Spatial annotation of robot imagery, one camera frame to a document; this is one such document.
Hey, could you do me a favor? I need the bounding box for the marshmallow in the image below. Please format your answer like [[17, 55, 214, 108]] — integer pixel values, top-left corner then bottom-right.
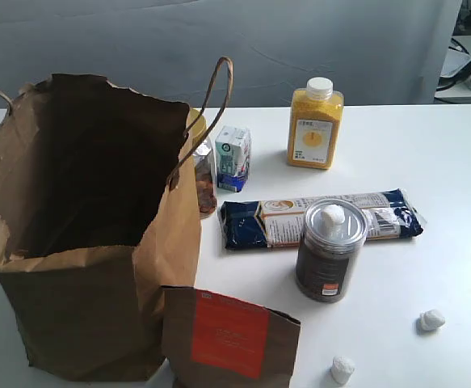
[[321, 205, 346, 232], [417, 309, 446, 332], [330, 356, 355, 386]]

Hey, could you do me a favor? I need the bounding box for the large brown paper bag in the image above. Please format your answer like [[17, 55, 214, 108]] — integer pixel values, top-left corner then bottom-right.
[[0, 56, 234, 383]]

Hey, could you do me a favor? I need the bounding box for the small blue white carton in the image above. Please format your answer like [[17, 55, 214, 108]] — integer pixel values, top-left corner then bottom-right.
[[215, 126, 251, 192]]

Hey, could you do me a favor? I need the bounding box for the dark blue noodle package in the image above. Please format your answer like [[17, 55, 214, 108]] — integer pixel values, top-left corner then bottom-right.
[[220, 189, 423, 251]]

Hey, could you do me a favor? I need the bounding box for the yellow-lidded jar of nuts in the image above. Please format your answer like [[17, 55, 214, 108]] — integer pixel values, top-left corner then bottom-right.
[[187, 108, 217, 218]]

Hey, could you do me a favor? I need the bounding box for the yellow grain bottle white cap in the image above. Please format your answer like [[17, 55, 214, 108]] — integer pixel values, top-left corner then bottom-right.
[[287, 77, 344, 170]]

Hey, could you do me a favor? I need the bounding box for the clear jar with dark contents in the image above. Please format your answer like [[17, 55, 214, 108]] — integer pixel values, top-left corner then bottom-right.
[[295, 198, 368, 303]]

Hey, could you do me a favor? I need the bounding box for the brown pouch with orange label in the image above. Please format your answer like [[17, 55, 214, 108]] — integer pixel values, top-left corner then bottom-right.
[[162, 286, 301, 387]]

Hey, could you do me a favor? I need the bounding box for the grey backdrop cloth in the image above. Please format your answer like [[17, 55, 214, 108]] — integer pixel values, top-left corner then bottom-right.
[[0, 1, 460, 107]]

